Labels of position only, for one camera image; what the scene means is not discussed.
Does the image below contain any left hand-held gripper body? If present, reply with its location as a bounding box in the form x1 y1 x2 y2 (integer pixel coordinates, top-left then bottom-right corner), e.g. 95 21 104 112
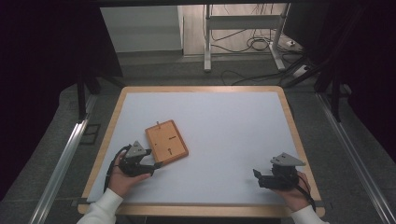
118 140 154 178

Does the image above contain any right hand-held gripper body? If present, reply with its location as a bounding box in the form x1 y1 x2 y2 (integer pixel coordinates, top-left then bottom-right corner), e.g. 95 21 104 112
261 151 307 191

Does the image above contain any wooden photo frame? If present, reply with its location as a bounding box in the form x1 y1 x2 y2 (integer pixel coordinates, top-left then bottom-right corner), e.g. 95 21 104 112
144 119 190 166

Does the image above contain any person's left hand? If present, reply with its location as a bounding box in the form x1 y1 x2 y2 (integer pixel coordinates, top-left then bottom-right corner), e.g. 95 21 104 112
107 150 152 199

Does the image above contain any person's right hand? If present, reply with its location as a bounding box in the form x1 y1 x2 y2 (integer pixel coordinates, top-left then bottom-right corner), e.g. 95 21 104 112
274 171 313 214

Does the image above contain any black floor socket plate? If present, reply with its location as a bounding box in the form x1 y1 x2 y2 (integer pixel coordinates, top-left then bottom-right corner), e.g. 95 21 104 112
79 123 102 146

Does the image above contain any black metal stand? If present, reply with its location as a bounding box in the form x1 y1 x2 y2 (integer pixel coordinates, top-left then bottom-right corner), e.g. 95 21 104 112
76 70 126 123
313 61 345 123

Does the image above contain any white power strip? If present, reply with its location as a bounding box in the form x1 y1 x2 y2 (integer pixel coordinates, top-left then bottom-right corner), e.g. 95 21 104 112
291 63 313 79

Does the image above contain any white cabinet panel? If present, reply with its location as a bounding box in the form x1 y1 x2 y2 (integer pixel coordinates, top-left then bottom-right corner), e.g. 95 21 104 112
99 5 184 53

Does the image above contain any black curtain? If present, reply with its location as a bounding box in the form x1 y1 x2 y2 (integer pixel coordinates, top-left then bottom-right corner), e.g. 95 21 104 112
306 0 396 163
0 0 123 201

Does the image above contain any left hand-held gripper black cable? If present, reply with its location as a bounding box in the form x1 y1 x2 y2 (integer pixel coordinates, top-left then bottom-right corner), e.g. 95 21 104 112
103 144 134 193

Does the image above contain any hand-held gripper black cable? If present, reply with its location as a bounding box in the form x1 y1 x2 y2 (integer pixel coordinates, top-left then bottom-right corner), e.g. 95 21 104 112
103 144 134 193
294 173 318 213

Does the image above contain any right hand-held gripper black cable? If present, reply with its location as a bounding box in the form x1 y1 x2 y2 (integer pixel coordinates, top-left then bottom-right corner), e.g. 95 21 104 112
294 173 318 213

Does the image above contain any aluminium floor rail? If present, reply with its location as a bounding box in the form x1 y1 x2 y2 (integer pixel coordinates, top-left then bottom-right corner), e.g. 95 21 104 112
315 92 396 224
28 92 98 224

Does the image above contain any long black floor cable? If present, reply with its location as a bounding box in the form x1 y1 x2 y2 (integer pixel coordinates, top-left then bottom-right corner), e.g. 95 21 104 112
219 68 294 87

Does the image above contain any tangle of black floor cables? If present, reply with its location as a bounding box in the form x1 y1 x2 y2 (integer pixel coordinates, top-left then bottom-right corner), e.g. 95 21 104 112
210 27 303 54

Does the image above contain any white metal desk frame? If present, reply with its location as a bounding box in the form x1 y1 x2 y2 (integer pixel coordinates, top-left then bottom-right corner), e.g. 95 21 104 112
203 3 292 74

